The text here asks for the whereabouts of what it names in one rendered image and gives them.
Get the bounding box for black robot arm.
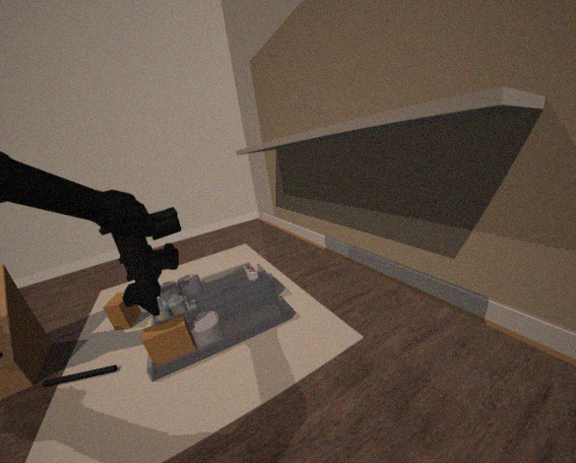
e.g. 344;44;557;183
0;151;181;270

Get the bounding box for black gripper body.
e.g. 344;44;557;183
118;243;160;307

